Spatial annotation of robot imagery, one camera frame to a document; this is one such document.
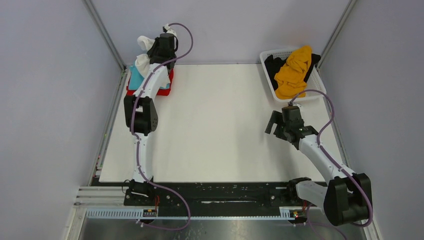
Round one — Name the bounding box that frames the white t shirt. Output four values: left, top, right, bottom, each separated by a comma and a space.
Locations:
134, 35, 155, 78

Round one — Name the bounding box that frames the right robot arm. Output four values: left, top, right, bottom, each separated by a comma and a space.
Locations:
265, 105, 374, 227

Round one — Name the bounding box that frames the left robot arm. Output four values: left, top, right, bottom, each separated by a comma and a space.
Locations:
123, 32, 179, 206

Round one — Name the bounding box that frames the yellow t shirt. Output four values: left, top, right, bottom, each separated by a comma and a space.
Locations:
274, 45, 313, 100

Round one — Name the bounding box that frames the folded cyan t shirt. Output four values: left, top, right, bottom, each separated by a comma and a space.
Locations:
127, 64, 171, 92

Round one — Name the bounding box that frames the folded red t shirt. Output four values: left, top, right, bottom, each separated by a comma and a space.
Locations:
125, 67, 175, 97

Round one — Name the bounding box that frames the white plastic basket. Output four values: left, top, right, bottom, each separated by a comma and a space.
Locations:
259, 47, 327, 104

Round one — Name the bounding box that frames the black t shirt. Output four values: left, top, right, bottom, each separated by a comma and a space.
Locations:
264, 53, 321, 90

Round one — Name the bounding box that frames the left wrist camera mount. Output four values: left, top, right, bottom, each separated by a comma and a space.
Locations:
162, 23, 177, 37

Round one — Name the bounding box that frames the left metal frame post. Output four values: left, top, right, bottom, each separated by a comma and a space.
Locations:
82, 0, 127, 71

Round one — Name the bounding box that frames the metal frame post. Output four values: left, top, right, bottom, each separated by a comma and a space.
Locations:
82, 0, 127, 71
316, 0, 358, 71

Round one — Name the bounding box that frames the right metal frame post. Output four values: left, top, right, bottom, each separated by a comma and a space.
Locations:
316, 0, 358, 71

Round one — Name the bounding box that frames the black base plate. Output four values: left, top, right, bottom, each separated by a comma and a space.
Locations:
123, 180, 306, 218

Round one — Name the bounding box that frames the white slotted cable duct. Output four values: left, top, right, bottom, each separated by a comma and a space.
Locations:
85, 207, 301, 221

